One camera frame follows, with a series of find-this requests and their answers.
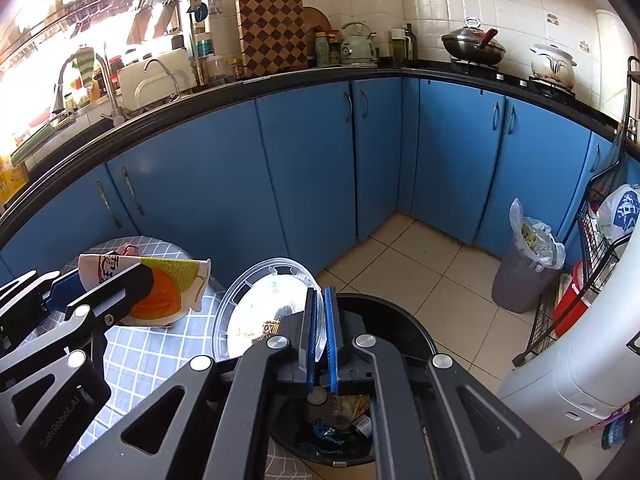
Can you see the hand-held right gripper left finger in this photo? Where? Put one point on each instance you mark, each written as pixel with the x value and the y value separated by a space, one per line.
pixel 310 330

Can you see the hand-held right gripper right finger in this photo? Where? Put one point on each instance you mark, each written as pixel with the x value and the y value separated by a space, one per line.
pixel 332 340

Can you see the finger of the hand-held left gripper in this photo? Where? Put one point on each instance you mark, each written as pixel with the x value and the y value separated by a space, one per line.
pixel 65 291
pixel 127 285

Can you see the clear plastic lid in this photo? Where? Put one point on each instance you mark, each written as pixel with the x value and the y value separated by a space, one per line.
pixel 265 300

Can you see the white round lid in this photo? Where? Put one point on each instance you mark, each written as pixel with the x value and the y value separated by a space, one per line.
pixel 316 398

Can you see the black trash bin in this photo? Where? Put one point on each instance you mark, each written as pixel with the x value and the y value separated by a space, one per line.
pixel 400 330

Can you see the yellow wrapper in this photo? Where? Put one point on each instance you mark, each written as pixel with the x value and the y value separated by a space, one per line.
pixel 350 406

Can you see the small brown bottle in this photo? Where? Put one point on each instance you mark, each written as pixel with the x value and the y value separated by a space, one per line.
pixel 362 426

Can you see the teal foil wrapper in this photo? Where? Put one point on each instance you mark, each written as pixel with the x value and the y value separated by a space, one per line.
pixel 325 435

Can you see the grey trash can with liner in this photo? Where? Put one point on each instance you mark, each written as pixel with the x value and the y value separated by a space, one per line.
pixel 515 280

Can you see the pink crumpled wrapper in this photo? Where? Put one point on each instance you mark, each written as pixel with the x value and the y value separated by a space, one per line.
pixel 127 250

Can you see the green drainer tray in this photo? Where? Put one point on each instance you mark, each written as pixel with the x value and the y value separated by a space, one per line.
pixel 40 140

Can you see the blue kitchen base cabinets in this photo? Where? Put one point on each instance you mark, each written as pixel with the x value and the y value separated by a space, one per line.
pixel 310 170

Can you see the tall steel faucet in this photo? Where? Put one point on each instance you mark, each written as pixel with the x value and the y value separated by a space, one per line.
pixel 112 95

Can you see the white plastic board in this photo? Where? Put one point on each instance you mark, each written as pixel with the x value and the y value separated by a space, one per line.
pixel 135 80

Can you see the small steel faucet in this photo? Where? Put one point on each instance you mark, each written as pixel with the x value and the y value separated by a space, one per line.
pixel 172 77

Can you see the green striped cloth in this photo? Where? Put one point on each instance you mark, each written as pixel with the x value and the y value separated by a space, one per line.
pixel 85 67

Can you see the red plastic container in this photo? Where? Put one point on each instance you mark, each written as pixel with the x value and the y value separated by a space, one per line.
pixel 570 305

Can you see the black kitchen countertop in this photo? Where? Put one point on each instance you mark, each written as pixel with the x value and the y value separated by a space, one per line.
pixel 300 82

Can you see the white round appliance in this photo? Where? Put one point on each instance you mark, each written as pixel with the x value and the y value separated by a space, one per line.
pixel 590 360

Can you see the green glass jar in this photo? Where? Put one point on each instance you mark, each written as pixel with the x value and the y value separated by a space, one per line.
pixel 327 50

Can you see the pale green kettle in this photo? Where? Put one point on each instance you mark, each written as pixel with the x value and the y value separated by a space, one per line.
pixel 359 45

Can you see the checkered wooden cutting board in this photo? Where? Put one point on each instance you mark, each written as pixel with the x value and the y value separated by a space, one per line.
pixel 272 30

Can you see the dark oil bottle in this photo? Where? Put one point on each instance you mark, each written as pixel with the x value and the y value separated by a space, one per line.
pixel 409 45

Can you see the round wooden board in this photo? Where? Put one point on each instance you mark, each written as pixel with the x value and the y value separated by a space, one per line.
pixel 317 20

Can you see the white blue plastic bag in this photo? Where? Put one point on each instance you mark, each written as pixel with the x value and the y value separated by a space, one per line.
pixel 620 210

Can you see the wok with lid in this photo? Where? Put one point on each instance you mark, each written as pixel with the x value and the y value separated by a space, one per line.
pixel 472 45

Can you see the black gas stove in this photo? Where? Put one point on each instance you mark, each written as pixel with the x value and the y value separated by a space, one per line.
pixel 545 85

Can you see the white ceramic pot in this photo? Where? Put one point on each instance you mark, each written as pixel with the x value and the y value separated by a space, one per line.
pixel 552 65

